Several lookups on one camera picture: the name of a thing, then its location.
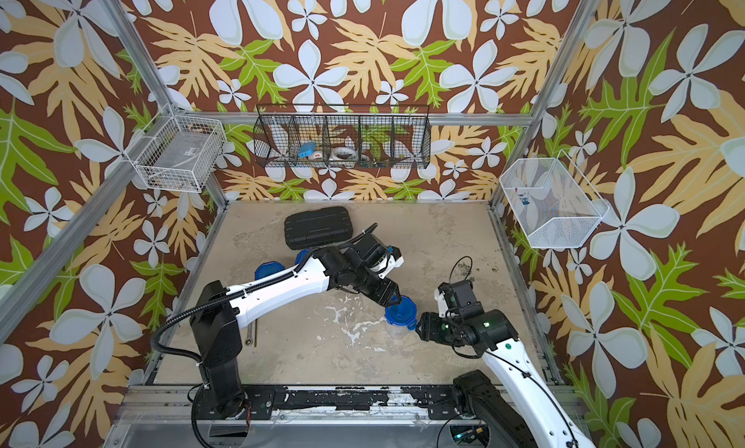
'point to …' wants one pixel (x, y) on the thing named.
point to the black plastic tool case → (313, 228)
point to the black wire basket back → (343, 136)
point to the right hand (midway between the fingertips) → (421, 328)
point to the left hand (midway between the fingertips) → (398, 294)
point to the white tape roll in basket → (345, 153)
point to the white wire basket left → (177, 152)
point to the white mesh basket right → (554, 203)
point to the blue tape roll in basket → (307, 149)
